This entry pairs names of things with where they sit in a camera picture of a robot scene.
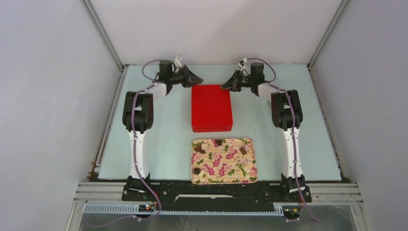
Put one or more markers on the white square chocolate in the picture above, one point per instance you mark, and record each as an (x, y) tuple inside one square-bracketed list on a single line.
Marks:
[(202, 174)]

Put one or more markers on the striped brown chocolate bar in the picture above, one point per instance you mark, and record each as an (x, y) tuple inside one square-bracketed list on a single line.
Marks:
[(243, 151)]

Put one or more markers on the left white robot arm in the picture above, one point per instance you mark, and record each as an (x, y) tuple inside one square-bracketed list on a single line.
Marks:
[(138, 112)]

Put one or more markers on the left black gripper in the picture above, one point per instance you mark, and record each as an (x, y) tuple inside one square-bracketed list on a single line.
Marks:
[(189, 78)]

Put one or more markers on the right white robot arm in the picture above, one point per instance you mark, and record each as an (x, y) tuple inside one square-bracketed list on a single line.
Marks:
[(286, 113)]

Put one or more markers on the dark striped square chocolate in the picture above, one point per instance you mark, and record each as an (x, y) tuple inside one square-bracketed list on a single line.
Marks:
[(196, 171)]

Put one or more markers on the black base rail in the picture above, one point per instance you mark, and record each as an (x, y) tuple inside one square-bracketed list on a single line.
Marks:
[(184, 196)]

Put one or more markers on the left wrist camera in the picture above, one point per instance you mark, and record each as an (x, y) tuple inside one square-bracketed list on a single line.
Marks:
[(177, 61)]

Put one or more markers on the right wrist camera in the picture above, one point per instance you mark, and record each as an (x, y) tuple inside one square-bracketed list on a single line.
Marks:
[(242, 64)]

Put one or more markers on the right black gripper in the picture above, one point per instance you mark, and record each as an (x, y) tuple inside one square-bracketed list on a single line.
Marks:
[(233, 83)]

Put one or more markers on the red box lid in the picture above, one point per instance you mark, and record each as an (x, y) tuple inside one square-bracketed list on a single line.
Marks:
[(211, 109)]

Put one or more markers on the floral serving tray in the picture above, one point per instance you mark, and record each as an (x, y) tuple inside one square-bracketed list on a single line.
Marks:
[(224, 164)]

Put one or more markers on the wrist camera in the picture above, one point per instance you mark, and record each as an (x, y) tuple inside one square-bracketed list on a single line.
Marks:
[(242, 64), (177, 61)]

